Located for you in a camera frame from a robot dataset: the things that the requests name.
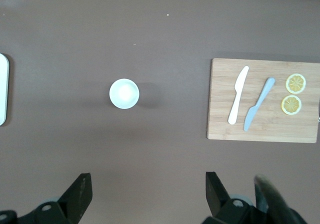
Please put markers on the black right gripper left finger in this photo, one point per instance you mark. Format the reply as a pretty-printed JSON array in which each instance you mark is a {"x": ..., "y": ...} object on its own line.
[{"x": 78, "y": 196}]

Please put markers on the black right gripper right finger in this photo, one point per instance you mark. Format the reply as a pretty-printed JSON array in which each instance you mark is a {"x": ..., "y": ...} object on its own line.
[{"x": 215, "y": 194}]

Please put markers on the white plastic cup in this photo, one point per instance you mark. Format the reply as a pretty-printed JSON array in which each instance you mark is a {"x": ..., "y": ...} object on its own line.
[{"x": 124, "y": 93}]

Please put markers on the cream tray with bear print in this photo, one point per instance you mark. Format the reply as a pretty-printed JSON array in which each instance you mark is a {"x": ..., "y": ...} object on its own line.
[{"x": 3, "y": 89}]

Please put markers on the grey plastic knife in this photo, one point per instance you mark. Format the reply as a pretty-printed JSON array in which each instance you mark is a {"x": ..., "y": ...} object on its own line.
[{"x": 257, "y": 104}]

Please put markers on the white plastic knife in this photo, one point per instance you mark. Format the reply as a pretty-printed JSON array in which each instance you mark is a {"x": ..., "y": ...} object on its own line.
[{"x": 238, "y": 95}]

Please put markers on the yellow lemon slice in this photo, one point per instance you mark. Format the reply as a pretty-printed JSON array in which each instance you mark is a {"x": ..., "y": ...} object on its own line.
[
  {"x": 291, "y": 105},
  {"x": 295, "y": 83}
]

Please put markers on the brown table cover mat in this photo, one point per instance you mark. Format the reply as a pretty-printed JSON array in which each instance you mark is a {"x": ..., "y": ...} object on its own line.
[{"x": 160, "y": 21}]

